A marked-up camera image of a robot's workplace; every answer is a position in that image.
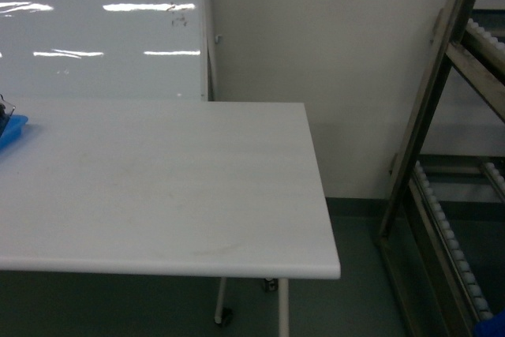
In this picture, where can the red mushroom push button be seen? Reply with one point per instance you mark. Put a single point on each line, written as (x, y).
(6, 111)

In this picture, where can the white table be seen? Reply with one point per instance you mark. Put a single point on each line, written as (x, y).
(166, 187)

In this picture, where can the white glossy whiteboard panel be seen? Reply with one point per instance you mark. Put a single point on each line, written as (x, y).
(135, 49)

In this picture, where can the blue plastic tray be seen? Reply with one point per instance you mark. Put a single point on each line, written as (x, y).
(13, 130)

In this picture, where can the blue crate lower shelf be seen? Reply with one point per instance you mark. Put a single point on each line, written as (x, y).
(494, 327)

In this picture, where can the metal roller rack frame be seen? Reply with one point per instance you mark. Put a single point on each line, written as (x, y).
(441, 236)

